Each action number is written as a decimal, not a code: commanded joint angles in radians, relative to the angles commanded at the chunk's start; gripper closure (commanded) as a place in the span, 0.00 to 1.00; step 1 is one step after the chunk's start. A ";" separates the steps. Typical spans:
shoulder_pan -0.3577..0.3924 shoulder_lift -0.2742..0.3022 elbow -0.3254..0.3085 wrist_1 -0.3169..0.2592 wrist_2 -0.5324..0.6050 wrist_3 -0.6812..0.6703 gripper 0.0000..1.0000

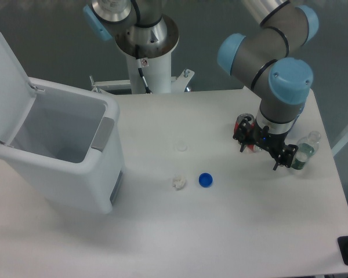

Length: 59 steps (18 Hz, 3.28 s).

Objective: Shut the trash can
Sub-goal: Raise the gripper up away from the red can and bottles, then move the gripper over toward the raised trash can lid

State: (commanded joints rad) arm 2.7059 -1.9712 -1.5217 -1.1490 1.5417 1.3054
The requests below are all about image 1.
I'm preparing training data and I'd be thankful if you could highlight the white trash can lid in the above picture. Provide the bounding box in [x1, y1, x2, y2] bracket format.
[0, 33, 37, 145]

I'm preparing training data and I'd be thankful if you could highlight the white trash can body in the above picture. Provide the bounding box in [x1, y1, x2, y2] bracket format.
[0, 78, 124, 214]

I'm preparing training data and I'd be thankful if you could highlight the blue bottle cap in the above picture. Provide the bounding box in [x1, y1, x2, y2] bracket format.
[198, 173, 213, 188]

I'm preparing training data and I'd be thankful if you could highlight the white metal base frame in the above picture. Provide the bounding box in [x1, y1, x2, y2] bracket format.
[89, 68, 195, 94]

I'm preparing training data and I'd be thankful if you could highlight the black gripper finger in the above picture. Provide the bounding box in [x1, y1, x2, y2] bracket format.
[233, 115, 255, 152]
[272, 144, 298, 171]

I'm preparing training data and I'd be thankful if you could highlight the clear green label bottle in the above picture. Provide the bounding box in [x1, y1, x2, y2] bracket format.
[291, 131, 321, 170]

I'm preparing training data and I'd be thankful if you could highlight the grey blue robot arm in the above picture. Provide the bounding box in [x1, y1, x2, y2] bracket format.
[83, 1, 319, 167]

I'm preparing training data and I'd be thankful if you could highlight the crushed red soda can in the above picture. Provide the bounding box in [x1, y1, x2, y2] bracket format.
[233, 113, 263, 153]

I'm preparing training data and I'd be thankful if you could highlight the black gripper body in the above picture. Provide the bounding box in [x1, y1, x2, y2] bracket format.
[251, 123, 287, 153]

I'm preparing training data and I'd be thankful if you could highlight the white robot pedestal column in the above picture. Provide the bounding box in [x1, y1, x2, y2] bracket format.
[125, 53, 172, 94]

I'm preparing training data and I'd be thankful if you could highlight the black cable on pedestal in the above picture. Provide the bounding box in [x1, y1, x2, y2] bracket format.
[135, 45, 153, 94]

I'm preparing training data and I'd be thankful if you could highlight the crumpled white paper ball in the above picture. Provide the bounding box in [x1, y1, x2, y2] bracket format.
[172, 175, 187, 191]

